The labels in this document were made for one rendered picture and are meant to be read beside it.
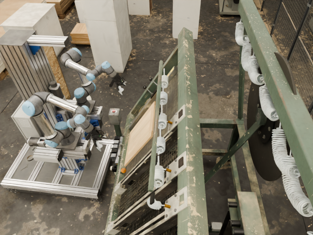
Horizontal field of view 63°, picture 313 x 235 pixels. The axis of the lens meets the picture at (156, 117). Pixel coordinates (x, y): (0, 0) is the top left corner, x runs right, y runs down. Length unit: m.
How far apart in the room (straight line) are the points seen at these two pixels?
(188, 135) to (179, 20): 4.83
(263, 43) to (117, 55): 3.58
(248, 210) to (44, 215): 2.72
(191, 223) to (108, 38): 4.07
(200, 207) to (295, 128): 0.54
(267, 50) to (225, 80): 3.40
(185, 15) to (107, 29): 1.99
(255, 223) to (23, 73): 2.09
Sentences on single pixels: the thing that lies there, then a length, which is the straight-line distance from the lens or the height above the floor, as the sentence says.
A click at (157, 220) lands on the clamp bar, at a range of 1.51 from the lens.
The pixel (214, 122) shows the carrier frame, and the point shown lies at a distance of 3.11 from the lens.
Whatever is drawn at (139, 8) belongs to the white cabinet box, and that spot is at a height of 0.17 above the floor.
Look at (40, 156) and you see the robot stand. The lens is 2.86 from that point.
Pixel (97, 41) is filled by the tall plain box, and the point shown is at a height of 0.69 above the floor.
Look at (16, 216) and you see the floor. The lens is 3.77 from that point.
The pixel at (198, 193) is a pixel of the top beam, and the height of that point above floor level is 1.93.
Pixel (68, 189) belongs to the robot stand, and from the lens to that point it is 3.40.
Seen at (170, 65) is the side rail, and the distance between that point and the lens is 2.56.
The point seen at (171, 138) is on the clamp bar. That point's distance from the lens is 1.70.
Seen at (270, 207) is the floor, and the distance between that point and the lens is 3.57.
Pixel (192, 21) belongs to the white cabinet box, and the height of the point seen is 0.42.
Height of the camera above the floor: 3.04
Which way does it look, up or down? 46 degrees down
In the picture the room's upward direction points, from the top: 3 degrees counter-clockwise
